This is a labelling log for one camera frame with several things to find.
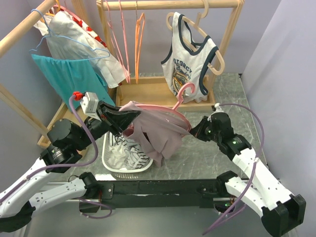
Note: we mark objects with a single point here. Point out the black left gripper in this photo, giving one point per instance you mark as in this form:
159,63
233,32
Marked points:
118,120

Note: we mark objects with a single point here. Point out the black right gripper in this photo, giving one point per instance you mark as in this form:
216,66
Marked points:
197,132

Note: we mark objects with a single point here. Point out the mauve tank top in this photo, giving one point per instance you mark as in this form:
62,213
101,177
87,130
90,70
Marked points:
159,134

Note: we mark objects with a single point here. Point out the black white striped tank top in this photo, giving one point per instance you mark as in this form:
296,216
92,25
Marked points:
133,155

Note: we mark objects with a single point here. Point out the orange plastic hanger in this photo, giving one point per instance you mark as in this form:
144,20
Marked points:
139,31

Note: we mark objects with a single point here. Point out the thin pink wire hanger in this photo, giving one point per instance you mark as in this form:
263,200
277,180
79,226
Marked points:
115,42

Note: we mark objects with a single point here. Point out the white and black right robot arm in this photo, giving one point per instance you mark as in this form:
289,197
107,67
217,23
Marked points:
279,209

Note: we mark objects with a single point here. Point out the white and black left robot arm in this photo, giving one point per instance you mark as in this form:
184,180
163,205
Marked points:
24,199

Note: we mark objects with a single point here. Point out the white navy trimmed tank top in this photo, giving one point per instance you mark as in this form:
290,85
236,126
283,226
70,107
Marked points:
187,61

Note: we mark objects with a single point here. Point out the pink hanger on left rack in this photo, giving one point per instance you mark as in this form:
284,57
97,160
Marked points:
71,15

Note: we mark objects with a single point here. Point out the orange hanger on left rack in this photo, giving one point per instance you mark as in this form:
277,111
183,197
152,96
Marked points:
55,9

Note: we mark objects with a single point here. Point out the white perforated plastic basket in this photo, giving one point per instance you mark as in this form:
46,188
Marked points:
118,163

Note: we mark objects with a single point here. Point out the wooden back clothes rack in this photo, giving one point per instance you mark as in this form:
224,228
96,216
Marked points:
154,90

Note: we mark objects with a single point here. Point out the wooden clothes rack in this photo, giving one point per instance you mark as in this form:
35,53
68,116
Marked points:
23,79
154,90

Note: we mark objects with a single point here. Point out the teal garment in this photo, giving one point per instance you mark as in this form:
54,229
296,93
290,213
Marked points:
69,76

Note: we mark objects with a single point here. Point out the white red patterned garment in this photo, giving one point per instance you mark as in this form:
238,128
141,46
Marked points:
91,32

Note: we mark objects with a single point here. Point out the wooden left clothes rack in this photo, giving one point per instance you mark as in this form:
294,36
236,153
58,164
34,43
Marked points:
23,79

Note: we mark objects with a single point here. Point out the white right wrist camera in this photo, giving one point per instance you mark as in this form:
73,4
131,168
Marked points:
217,108

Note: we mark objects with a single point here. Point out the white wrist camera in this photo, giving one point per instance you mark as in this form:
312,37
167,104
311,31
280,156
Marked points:
217,108
88,102

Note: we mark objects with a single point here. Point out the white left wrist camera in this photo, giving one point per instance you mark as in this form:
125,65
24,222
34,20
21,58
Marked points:
88,102

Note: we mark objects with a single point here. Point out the blue wire hanger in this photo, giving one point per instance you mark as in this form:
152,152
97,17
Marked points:
51,33

